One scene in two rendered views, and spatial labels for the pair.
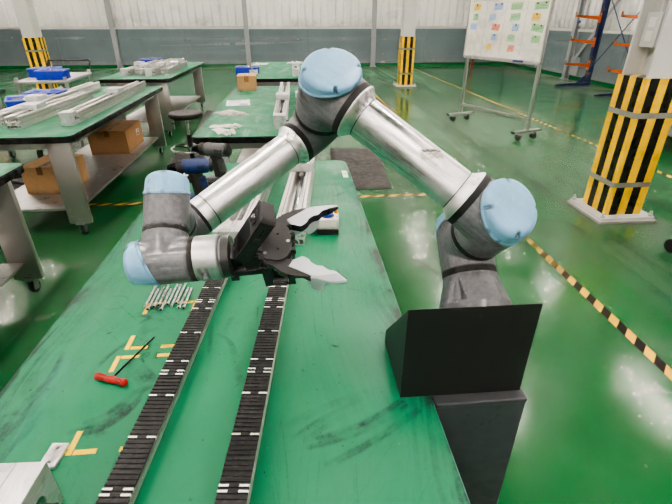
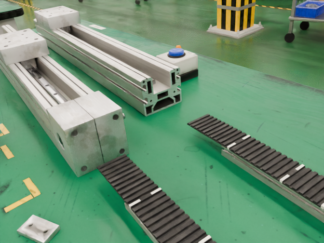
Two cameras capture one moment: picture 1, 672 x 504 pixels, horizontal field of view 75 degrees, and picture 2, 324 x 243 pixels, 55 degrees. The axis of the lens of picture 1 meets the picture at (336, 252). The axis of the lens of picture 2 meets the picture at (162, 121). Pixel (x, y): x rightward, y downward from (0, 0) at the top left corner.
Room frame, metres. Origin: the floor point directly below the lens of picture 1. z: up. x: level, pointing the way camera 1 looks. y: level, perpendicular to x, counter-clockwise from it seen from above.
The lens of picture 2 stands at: (0.87, 0.48, 1.12)
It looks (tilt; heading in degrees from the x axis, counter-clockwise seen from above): 32 degrees down; 328
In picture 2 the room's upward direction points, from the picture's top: 5 degrees counter-clockwise
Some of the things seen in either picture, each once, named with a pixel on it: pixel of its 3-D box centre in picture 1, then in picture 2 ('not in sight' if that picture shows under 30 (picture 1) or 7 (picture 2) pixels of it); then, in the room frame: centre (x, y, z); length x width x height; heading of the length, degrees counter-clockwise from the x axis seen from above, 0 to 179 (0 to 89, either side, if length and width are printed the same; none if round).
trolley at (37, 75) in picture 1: (65, 106); not in sight; (5.69, 3.37, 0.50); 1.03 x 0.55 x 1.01; 10
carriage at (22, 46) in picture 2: not in sight; (20, 50); (1.78, 0.35, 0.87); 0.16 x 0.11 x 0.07; 0
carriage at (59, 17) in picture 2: (302, 165); (58, 20); (2.03, 0.16, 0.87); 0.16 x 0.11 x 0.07; 0
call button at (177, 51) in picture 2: not in sight; (176, 53); (1.50, 0.03, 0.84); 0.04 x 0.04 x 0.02
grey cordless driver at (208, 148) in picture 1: (210, 166); not in sight; (1.94, 0.57, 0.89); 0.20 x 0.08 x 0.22; 78
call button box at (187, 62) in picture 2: (325, 222); (174, 66); (1.50, 0.04, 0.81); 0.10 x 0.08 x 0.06; 90
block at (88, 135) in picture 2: (235, 238); (95, 128); (1.33, 0.34, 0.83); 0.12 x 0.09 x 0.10; 90
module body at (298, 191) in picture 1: (298, 193); (88, 49); (1.78, 0.16, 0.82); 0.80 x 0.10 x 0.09; 0
